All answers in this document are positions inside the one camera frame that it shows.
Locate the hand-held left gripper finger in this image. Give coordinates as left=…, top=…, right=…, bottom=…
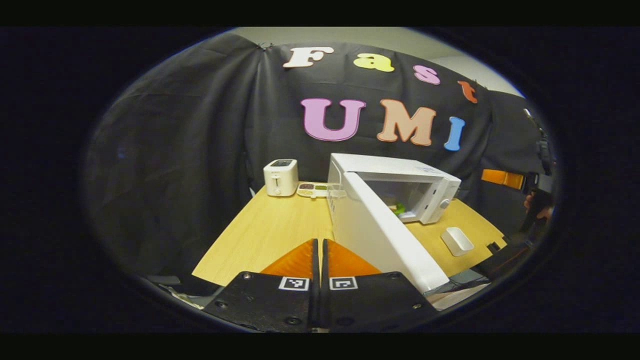
left=320, top=239, right=441, bottom=333
left=202, top=238, right=321, bottom=333

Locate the white microwave oven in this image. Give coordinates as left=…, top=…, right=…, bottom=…
left=327, top=153, right=462, bottom=295

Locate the white rectangular dish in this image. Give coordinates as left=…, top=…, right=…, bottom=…
left=440, top=226, right=475, bottom=257

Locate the white divided seasoning tray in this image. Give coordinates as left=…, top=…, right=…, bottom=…
left=296, top=182, right=331, bottom=199

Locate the white toaster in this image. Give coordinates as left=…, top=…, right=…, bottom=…
left=263, top=159, right=299, bottom=197

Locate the black backdrop cloth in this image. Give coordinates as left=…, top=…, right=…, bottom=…
left=84, top=32, right=556, bottom=281

